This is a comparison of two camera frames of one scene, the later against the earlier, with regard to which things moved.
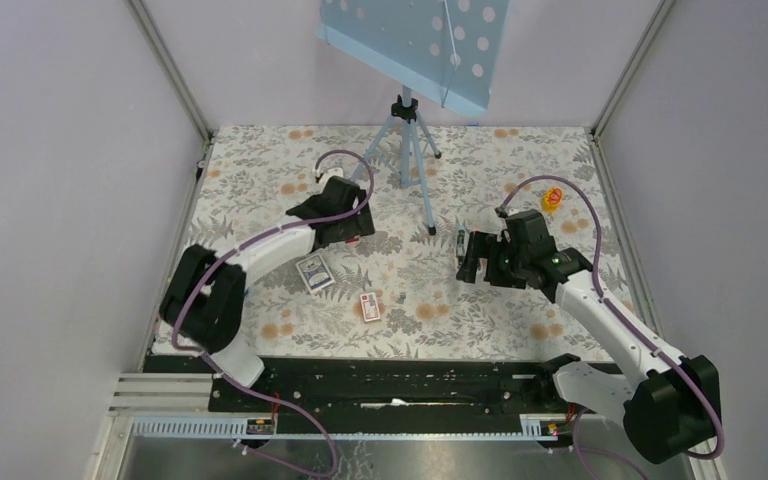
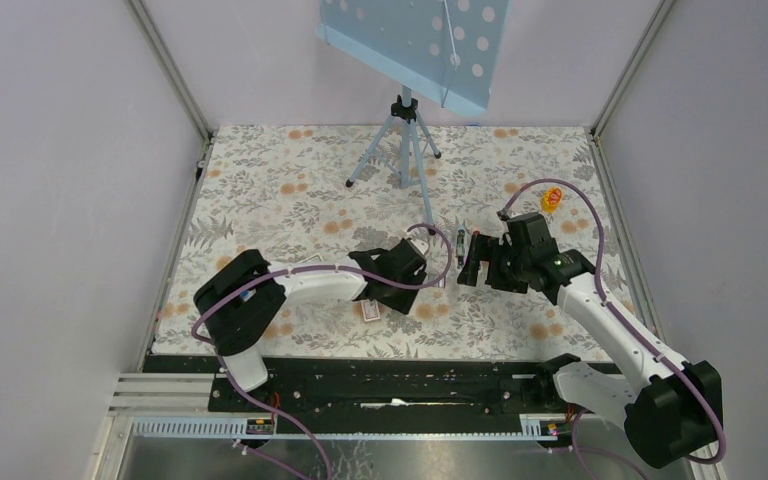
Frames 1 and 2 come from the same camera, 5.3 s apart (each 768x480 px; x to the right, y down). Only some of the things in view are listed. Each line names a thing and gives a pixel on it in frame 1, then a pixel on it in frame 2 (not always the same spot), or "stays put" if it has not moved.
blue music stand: [443, 50] stays put
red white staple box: [370, 306] stays put
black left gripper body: [352, 227] → [399, 299]
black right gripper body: [504, 263] stays put
